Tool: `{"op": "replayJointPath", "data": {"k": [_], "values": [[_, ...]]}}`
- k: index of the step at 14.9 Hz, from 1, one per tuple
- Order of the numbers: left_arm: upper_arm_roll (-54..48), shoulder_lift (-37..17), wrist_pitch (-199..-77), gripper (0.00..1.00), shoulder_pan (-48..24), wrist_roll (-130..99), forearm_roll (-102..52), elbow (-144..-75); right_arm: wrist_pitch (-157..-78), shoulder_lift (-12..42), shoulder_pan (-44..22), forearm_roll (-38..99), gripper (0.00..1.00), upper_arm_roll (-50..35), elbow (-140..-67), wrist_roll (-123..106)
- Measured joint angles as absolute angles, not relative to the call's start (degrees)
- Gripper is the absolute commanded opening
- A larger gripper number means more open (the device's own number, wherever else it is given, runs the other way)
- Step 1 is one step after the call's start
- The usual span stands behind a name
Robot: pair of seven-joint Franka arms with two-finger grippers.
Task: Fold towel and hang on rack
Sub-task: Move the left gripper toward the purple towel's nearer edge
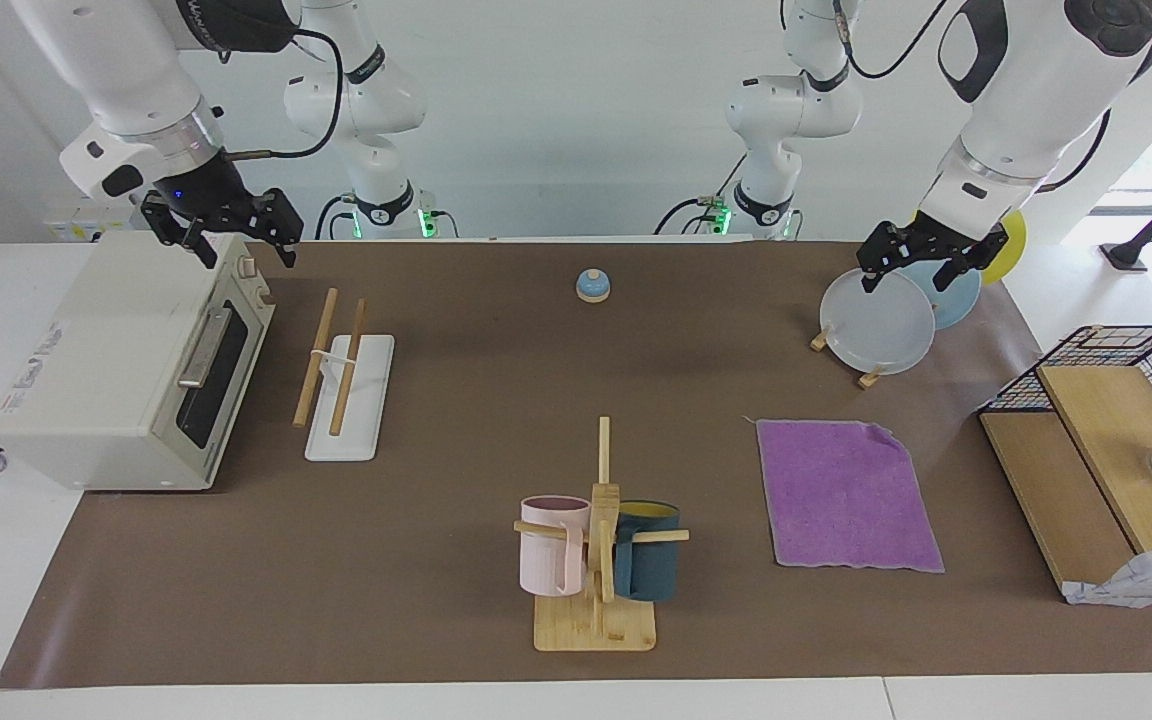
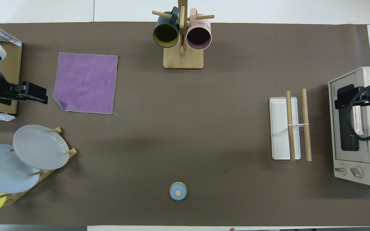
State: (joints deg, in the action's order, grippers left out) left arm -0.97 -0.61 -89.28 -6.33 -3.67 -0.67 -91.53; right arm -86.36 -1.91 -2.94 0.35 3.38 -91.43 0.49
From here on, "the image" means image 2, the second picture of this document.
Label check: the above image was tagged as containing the dark teal mug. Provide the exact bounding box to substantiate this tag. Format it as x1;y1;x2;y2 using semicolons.
153;6;180;48

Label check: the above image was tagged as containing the grey plate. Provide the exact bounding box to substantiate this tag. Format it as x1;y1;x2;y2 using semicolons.
13;125;70;170

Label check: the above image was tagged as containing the small blue cup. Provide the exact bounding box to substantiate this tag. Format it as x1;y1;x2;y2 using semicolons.
169;182;187;201

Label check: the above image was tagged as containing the light blue plate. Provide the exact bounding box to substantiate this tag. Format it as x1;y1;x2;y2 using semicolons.
0;144;40;194

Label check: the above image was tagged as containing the wooden mug tree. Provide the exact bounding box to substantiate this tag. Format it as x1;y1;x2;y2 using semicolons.
152;0;215;70

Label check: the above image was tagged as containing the white wooden-bar towel rack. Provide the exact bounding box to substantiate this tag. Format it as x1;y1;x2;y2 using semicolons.
269;89;312;162

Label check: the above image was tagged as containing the purple and grey towel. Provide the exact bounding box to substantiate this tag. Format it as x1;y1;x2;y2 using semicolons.
53;52;119;115

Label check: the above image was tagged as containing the wooden plate rack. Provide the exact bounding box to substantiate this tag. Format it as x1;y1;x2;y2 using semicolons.
0;127;78;206

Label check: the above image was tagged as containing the brown table mat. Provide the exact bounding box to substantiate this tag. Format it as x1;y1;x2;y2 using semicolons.
0;21;370;227

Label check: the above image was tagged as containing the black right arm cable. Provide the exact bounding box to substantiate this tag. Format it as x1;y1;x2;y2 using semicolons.
348;83;370;141

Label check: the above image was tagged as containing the pink mug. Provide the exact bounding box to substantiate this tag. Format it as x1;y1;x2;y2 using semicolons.
186;8;212;51

